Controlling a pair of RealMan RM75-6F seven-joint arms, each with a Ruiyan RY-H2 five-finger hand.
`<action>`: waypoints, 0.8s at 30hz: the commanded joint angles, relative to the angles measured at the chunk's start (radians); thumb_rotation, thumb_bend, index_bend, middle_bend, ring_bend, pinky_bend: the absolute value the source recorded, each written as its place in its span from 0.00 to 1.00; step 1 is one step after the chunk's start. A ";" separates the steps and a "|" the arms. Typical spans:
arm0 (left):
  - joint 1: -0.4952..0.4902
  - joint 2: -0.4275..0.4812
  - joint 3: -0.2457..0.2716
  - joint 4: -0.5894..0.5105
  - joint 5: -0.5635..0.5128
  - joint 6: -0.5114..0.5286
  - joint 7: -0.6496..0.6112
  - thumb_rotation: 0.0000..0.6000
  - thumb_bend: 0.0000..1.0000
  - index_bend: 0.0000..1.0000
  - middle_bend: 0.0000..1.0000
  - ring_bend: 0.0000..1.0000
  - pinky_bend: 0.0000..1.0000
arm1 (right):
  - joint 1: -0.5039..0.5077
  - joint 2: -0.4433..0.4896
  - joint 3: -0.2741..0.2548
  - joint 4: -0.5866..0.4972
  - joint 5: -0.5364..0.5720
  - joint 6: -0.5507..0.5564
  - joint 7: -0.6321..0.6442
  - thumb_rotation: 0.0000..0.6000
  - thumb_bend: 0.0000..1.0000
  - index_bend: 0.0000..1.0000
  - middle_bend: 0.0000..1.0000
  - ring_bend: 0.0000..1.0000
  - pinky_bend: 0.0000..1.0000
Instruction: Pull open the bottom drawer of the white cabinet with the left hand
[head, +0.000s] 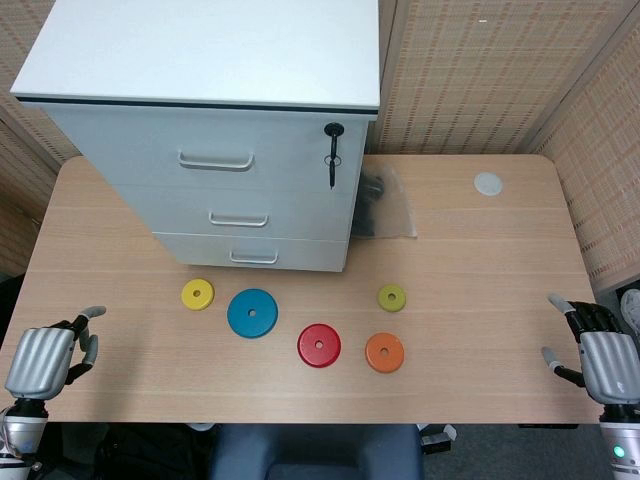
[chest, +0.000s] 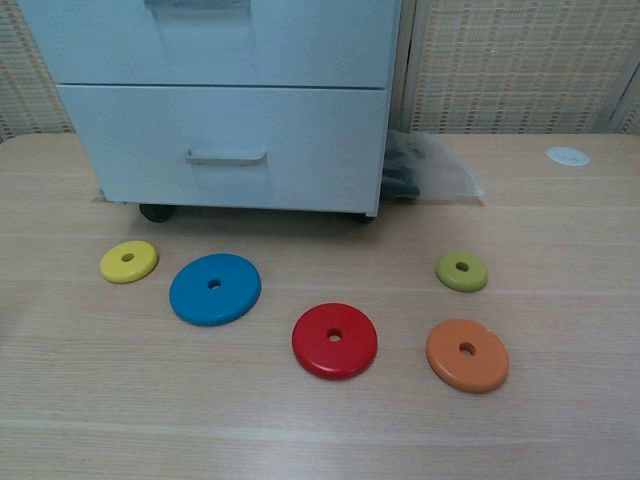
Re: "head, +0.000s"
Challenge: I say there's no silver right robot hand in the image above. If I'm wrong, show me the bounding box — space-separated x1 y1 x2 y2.
541 293 640 407

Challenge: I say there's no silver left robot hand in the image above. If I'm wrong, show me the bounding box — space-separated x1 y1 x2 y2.
3 305 107 400

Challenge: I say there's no white bottom drawer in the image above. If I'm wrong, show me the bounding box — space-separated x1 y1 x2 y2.
152 232 350 274

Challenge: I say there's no white drawer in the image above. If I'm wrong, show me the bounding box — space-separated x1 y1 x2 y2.
107 182 357 244
47 107 371 199
152 232 350 274

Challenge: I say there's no white middle drawer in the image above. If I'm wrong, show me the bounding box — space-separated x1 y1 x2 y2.
107 182 357 244

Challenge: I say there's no white top drawer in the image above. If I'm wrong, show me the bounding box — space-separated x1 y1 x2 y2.
47 107 371 199

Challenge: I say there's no white three-drawer cabinet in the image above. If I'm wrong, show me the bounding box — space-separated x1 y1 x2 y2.
9 0 381 274

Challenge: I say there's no white shoe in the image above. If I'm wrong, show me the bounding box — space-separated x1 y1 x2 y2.
619 288 640 346

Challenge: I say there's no yellow disc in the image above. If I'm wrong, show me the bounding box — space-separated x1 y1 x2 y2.
180 278 215 313

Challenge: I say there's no olive green disc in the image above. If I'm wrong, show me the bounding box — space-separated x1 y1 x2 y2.
377 284 407 314

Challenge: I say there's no orange disc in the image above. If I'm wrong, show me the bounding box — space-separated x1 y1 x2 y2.
364 332 406 374

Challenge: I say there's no blue disc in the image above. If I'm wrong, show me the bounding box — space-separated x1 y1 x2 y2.
226 288 280 339

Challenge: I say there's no clear plastic bag with black parts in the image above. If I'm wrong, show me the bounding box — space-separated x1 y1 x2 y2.
352 166 418 240

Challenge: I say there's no red disc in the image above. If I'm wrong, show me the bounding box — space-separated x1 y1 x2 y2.
296 323 343 370

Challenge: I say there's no black key in lock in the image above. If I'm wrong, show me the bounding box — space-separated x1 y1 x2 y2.
323 122 346 159

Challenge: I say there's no grey round cable cap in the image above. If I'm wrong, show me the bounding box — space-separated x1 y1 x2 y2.
473 171 504 197

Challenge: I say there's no black key hanging on ring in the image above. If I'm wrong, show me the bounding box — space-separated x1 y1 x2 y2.
323 153 343 190

